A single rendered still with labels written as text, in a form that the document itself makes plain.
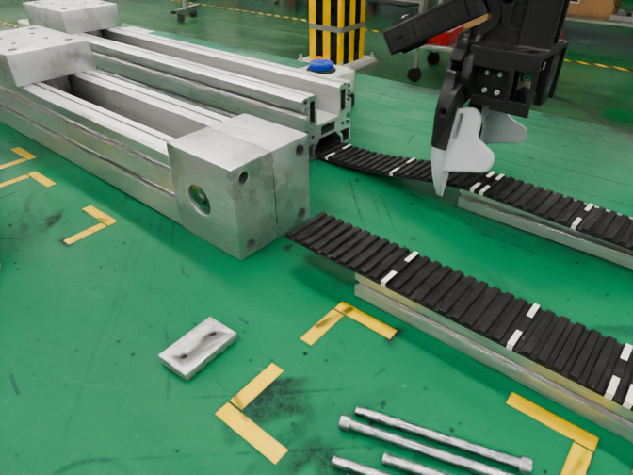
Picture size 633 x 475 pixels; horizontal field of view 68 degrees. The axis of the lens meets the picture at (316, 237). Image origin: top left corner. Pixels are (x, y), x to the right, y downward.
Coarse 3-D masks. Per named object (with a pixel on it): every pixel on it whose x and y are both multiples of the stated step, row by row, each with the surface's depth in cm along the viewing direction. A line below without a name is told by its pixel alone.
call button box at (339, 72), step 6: (306, 66) 77; (336, 66) 77; (318, 72) 73; (324, 72) 73; (330, 72) 74; (336, 72) 74; (342, 72) 74; (348, 72) 75; (354, 72) 76; (342, 78) 74; (348, 78) 75; (354, 78) 76; (354, 84) 77; (348, 96) 77
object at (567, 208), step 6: (564, 198) 47; (570, 198) 47; (558, 204) 46; (564, 204) 46; (570, 204) 46; (576, 204) 46; (582, 204) 46; (552, 210) 45; (558, 210) 45; (564, 210) 45; (570, 210) 45; (576, 210) 45; (546, 216) 44; (552, 216) 44; (558, 216) 44; (564, 216) 44; (570, 216) 44; (558, 222) 44; (564, 222) 43
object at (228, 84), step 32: (128, 32) 88; (96, 64) 85; (128, 64) 78; (160, 64) 72; (192, 64) 70; (224, 64) 73; (256, 64) 69; (192, 96) 70; (224, 96) 65; (256, 96) 61; (288, 96) 58; (320, 96) 64; (320, 128) 61
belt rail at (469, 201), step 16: (464, 192) 51; (464, 208) 52; (480, 208) 50; (496, 208) 50; (512, 208) 48; (512, 224) 49; (528, 224) 48; (544, 224) 47; (560, 240) 46; (576, 240) 45; (592, 240) 45; (608, 256) 44; (624, 256) 43
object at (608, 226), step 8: (608, 216) 44; (616, 216) 44; (624, 216) 44; (600, 224) 43; (608, 224) 43; (616, 224) 43; (624, 224) 43; (592, 232) 42; (600, 232) 42; (608, 232) 42; (616, 232) 42; (608, 240) 41
